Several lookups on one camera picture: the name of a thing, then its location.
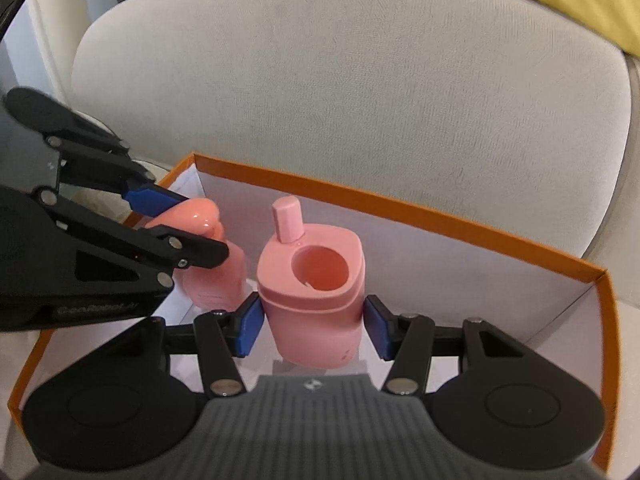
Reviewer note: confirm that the small pink bottle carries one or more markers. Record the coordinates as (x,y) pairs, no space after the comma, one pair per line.
(212,273)

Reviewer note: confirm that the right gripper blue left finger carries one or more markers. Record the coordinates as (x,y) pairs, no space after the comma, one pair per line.
(248,322)

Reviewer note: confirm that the beige sofa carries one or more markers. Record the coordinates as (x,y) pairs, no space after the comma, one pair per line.
(499,111)

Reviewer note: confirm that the orange cardboard box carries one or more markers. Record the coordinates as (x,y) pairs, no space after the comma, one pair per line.
(505,367)

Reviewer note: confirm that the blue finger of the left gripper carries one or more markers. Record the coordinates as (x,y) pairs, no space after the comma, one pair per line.
(188,249)
(151,200)

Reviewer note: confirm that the pink cup holder container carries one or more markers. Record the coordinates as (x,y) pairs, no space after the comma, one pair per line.
(310,278)

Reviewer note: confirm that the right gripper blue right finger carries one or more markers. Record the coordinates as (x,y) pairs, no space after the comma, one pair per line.
(380,325)

